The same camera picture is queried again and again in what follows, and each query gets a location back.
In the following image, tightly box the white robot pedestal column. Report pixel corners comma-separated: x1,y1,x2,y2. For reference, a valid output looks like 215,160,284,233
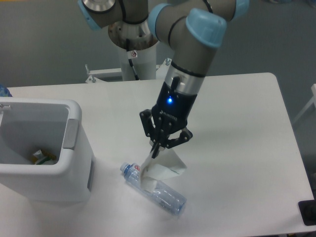
107,19,161,81

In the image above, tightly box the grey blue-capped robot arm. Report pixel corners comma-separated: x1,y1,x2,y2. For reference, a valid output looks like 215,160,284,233
78,0,249,159

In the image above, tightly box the white paper carton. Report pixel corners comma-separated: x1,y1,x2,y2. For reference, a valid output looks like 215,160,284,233
139,149,187,193

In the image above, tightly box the blue patterned object at left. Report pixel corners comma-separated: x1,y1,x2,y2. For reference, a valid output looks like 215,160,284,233
0,84,12,97

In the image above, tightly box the black clamp at table edge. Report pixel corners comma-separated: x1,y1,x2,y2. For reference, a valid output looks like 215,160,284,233
298,199,316,226

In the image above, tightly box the white pedestal base frame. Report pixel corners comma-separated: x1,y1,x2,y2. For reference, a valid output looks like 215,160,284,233
84,58,173,83

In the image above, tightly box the black cable on pedestal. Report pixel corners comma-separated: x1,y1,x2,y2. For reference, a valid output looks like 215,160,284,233
125,38,140,81

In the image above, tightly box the trash inside the bin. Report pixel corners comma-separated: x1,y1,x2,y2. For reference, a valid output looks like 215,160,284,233
30,149,57,165

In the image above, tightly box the clear plastic water bottle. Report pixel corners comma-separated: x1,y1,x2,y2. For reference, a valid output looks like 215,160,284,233
120,162,187,216

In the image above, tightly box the white frame at right edge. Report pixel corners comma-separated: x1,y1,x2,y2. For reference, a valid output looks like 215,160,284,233
292,83,316,127

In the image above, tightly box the white plastic trash can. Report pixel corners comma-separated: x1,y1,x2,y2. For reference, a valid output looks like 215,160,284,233
0,97,94,202

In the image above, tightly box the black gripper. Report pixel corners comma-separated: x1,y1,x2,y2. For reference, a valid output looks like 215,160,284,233
140,80,197,158

